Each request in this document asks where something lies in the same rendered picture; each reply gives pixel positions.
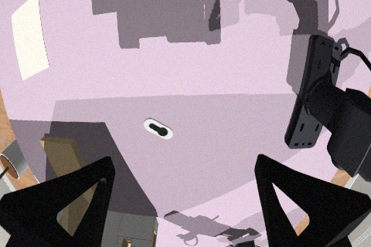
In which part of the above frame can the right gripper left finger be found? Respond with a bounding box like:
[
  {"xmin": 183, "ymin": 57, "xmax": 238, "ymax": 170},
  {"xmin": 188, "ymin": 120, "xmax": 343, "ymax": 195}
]
[{"xmin": 0, "ymin": 156, "xmax": 115, "ymax": 247}]

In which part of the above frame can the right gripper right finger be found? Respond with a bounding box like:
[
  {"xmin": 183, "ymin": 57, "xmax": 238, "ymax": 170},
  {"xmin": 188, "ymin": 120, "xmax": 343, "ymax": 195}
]
[{"xmin": 254, "ymin": 154, "xmax": 371, "ymax": 247}]

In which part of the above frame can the white oval escutcheon plate with keyhole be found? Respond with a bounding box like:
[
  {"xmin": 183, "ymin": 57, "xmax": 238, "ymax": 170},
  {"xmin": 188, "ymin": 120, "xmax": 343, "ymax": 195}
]
[{"xmin": 144, "ymin": 118, "xmax": 173, "ymax": 139}]

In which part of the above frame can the white paper sheet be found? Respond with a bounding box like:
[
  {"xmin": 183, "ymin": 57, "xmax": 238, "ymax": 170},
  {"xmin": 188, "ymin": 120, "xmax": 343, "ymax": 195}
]
[{"xmin": 12, "ymin": 0, "xmax": 50, "ymax": 80}]

